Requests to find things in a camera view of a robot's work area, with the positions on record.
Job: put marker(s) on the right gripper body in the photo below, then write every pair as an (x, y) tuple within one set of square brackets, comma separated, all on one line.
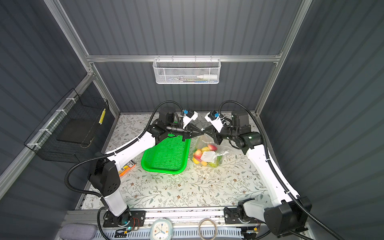
[(228, 133)]

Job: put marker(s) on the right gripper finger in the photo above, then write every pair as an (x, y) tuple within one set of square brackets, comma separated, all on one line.
[(216, 138), (210, 130)]

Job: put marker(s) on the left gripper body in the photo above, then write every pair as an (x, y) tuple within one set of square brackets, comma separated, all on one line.
[(175, 129)]

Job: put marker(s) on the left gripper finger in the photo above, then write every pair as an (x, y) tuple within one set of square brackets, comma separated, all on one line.
[(189, 135), (193, 128)]

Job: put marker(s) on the pale yellow pear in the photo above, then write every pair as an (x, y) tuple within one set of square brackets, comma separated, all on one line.
[(205, 148)]

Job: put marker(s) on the clear zip top bag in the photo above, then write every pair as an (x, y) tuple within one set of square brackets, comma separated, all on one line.
[(210, 156)]

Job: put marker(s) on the light green fruit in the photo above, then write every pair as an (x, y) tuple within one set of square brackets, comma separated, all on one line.
[(214, 165)]

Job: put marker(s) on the green plastic basket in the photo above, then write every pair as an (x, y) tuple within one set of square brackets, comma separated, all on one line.
[(170, 156)]

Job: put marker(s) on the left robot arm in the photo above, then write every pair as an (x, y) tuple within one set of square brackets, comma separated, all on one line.
[(105, 173)]

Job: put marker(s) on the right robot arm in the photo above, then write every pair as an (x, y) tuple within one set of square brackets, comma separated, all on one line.
[(288, 211)]

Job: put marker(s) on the pack of coloured markers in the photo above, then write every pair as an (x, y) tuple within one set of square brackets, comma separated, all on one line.
[(126, 168)]

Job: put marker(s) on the white analog clock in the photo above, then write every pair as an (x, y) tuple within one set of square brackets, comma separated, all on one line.
[(161, 229)]

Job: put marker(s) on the grey cloth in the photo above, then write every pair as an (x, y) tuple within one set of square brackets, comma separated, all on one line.
[(78, 232)]

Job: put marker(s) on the white wire mesh basket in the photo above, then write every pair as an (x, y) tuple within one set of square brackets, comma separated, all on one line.
[(187, 73)]

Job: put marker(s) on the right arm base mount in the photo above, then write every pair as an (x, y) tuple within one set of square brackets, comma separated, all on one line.
[(233, 216)]

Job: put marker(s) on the black wire basket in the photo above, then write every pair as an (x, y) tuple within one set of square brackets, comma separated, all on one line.
[(75, 132)]

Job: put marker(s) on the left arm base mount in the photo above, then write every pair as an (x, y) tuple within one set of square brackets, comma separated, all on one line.
[(127, 219)]

